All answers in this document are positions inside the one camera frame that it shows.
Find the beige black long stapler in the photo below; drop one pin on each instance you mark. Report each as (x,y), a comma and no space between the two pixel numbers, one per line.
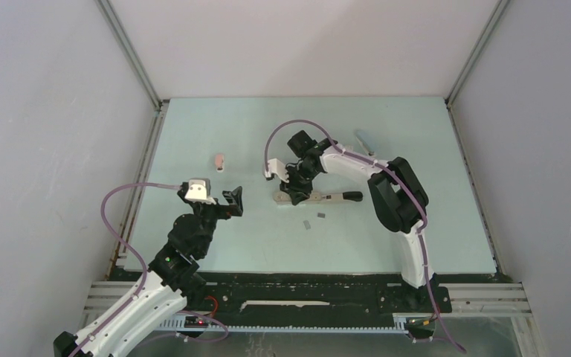
(316,197)

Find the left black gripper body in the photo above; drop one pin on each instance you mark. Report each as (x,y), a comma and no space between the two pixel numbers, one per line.
(213,212)

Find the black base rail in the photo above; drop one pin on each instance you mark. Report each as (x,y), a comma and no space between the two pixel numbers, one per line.
(307,300)

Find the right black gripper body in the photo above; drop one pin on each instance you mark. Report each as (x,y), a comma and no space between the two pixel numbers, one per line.
(301,177)

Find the light blue stapler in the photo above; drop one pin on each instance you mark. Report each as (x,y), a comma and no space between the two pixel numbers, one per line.
(366,142)

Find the pink stapler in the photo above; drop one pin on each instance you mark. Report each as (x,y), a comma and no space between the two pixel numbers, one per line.
(219,162)

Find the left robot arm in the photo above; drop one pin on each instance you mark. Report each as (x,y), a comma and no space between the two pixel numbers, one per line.
(166,285)

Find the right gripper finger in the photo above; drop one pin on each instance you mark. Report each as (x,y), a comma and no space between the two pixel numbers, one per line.
(285,187)
(299,194)

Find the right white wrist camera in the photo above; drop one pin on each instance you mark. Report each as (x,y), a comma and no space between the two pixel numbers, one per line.
(274,168)

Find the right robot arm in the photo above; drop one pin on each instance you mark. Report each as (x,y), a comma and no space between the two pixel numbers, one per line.
(398,198)

